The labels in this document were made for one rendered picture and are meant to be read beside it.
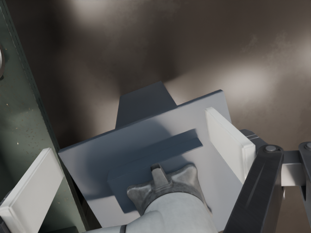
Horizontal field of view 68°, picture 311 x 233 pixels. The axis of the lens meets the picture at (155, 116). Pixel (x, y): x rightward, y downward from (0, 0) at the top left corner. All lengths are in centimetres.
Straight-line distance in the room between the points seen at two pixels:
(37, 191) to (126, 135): 42
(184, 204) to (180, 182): 8
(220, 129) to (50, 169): 13
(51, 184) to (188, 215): 34
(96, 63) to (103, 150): 77
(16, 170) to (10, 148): 9
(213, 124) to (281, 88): 143
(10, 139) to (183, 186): 60
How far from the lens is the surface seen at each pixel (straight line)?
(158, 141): 59
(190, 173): 58
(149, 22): 128
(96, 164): 63
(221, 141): 17
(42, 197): 18
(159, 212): 51
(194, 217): 49
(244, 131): 17
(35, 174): 18
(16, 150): 92
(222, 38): 137
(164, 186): 55
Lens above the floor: 128
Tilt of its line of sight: 69 degrees down
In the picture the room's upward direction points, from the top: 163 degrees clockwise
